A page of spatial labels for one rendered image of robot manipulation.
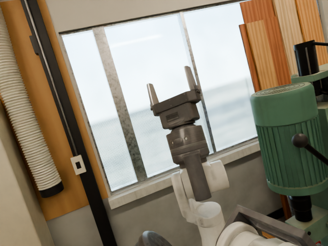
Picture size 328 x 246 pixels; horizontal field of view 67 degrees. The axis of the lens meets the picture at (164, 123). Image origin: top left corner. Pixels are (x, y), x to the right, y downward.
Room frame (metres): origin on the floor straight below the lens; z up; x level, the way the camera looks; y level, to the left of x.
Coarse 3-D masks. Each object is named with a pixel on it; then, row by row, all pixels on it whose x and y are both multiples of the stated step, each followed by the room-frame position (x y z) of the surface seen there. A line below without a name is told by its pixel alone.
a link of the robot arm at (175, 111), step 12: (180, 96) 0.56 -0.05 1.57; (192, 96) 0.55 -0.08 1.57; (156, 108) 0.59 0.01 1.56; (168, 108) 0.57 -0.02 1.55; (180, 108) 0.56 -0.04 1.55; (192, 108) 0.55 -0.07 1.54; (168, 120) 0.57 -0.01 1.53; (180, 120) 0.55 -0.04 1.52; (192, 120) 0.56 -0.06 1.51; (180, 132) 0.53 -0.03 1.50; (192, 132) 0.53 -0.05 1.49; (168, 144) 0.56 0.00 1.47; (180, 144) 0.53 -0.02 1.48; (192, 144) 0.52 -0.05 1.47
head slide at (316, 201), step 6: (318, 102) 0.79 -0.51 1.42; (324, 102) 0.77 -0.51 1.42; (318, 108) 0.72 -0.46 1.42; (324, 108) 0.71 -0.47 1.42; (318, 114) 0.72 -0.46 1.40; (324, 114) 0.71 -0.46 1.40; (324, 120) 0.71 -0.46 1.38; (324, 126) 0.71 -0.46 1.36; (324, 132) 0.72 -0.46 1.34; (324, 138) 0.72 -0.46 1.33; (324, 144) 0.72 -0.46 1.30; (324, 192) 0.75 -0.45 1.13; (312, 198) 0.79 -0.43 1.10; (318, 198) 0.77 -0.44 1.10; (324, 198) 0.75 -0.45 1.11; (312, 204) 0.80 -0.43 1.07; (318, 204) 0.77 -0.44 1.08; (324, 204) 0.75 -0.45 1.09
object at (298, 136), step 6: (294, 138) 0.56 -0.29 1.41; (300, 138) 0.55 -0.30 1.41; (306, 138) 0.55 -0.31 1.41; (294, 144) 0.56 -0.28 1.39; (300, 144) 0.55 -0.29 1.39; (306, 144) 0.55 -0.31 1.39; (312, 150) 0.57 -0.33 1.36; (318, 156) 0.58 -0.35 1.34; (324, 156) 0.58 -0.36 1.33; (324, 162) 0.58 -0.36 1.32
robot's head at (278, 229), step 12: (240, 216) 0.28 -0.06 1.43; (252, 216) 0.26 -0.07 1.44; (264, 216) 0.25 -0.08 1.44; (228, 228) 0.26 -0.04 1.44; (264, 228) 0.27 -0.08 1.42; (276, 228) 0.24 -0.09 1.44; (288, 228) 0.22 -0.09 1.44; (288, 240) 0.24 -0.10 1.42; (300, 240) 0.22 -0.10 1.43; (312, 240) 0.22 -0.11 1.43
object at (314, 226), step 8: (312, 208) 0.77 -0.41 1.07; (320, 208) 0.76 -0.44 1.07; (312, 216) 0.74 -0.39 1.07; (320, 216) 0.73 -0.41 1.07; (288, 224) 0.74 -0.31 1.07; (296, 224) 0.72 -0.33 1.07; (304, 224) 0.71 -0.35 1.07; (312, 224) 0.70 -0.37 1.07; (320, 224) 0.71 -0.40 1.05; (312, 232) 0.70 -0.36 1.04; (320, 232) 0.71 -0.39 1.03
